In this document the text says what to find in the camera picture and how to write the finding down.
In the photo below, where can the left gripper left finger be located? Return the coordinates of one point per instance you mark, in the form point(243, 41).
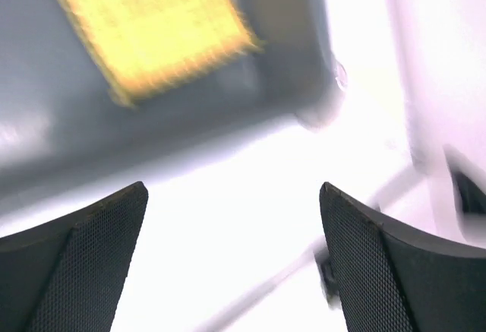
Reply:
point(67, 275)

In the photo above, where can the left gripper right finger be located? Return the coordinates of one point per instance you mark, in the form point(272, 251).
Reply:
point(393, 277)

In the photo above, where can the grey plastic bin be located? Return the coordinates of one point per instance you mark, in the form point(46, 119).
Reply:
point(60, 129)

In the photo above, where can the yellow woven bamboo mat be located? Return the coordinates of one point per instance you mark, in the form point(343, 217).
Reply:
point(146, 47)

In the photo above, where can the aluminium table rail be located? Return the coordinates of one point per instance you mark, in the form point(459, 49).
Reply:
point(390, 193)

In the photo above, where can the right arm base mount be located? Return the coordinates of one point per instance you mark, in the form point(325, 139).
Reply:
point(329, 284)

